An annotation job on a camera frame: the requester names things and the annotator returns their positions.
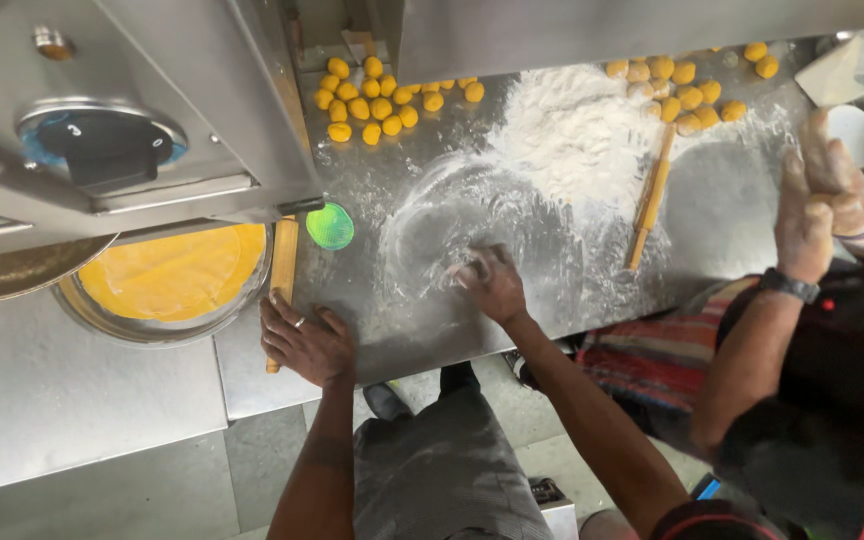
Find person's right hand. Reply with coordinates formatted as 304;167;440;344
450;243;530;328

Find person's left hand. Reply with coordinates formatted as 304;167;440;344
258;289;357;390

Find plain wooden rolling pin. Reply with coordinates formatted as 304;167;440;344
265;216;300;375

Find person's dark shoe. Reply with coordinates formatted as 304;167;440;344
362;381;415;423

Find white flour heap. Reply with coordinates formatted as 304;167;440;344
486;63;675;215

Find floured wooden rolling pin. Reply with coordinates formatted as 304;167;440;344
624;123;678;272

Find group of yellow dough balls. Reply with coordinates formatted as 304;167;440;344
313;55;486;147

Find striped cloth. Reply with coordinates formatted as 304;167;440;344
576;276;762;415

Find person's grey trousers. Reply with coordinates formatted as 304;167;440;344
352;361;555;540

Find floured yellow dough balls group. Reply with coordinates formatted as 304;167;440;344
603;41;780;138

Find steel overhead shelf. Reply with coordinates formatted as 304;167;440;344
393;0;864;85

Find stack of yellow flatbreads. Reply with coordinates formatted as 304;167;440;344
77;223;267;324

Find black wristwatch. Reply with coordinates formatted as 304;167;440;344
758;267;822;306

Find round steel tray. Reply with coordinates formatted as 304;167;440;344
51;222;276;349

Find steel machine housing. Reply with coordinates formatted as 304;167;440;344
0;0;326;265

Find black dial knob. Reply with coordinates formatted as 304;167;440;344
36;111;176;189

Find white rolled dough disc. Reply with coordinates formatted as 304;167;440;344
825;104;864;170

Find white flat board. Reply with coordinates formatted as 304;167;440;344
794;25;864;108

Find round steel pan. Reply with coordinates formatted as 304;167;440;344
0;233;120;306

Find brass round button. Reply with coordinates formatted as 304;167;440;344
32;25;77;63

